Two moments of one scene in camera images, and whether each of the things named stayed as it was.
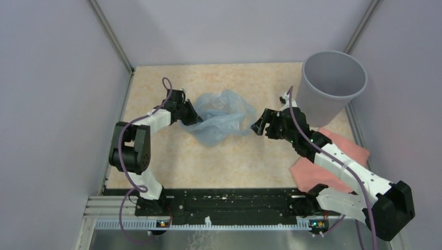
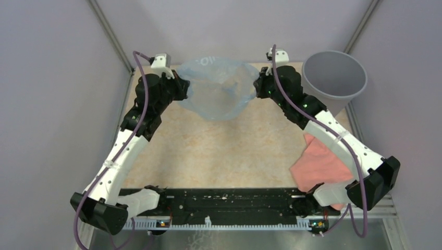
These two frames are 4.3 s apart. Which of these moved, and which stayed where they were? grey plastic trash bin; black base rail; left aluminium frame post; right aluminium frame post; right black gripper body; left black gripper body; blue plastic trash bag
Moved: left black gripper body; blue plastic trash bag; right black gripper body
Stayed: black base rail; grey plastic trash bin; left aluminium frame post; right aluminium frame post
